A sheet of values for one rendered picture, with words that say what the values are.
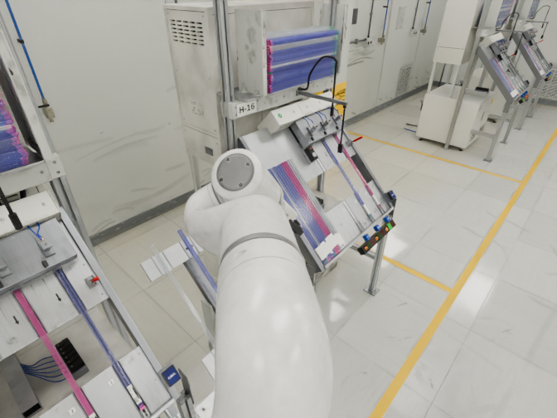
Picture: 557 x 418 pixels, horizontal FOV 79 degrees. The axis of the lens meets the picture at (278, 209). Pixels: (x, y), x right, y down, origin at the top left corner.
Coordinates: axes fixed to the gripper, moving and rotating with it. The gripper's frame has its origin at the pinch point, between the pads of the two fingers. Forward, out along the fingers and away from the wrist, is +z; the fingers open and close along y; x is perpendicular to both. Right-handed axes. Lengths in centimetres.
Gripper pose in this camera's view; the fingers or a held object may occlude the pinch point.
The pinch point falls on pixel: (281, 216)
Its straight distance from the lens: 82.0
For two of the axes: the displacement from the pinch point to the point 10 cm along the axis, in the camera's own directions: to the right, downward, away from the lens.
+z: 2.3, 2.3, 9.4
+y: -7.1, -6.3, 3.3
